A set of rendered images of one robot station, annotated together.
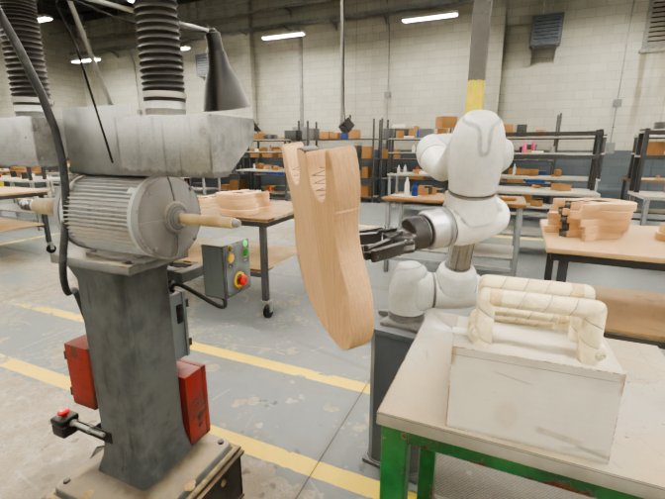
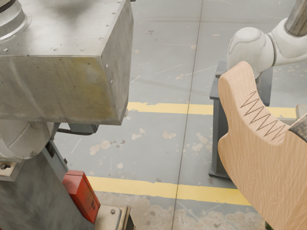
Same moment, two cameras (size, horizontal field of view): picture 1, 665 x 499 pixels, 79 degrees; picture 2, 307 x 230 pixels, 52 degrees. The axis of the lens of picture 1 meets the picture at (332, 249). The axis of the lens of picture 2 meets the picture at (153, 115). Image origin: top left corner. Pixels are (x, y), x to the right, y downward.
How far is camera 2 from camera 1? 70 cm
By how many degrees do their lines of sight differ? 33
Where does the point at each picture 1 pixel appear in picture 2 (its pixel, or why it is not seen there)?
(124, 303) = (11, 189)
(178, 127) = (45, 70)
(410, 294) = (252, 64)
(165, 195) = not seen: hidden behind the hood
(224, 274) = not seen: hidden behind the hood
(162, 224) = (29, 127)
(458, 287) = (298, 49)
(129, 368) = (37, 224)
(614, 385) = not seen: outside the picture
